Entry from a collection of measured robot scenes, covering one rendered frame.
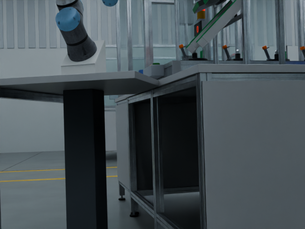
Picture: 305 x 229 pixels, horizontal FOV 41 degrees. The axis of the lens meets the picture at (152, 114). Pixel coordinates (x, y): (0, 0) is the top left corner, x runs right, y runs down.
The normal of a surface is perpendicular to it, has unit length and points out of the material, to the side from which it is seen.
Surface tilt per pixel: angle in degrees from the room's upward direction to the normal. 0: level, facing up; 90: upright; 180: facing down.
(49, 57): 90
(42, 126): 90
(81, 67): 90
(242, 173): 90
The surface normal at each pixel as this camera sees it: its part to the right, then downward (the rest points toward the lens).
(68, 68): -0.30, 0.00
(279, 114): 0.24, -0.02
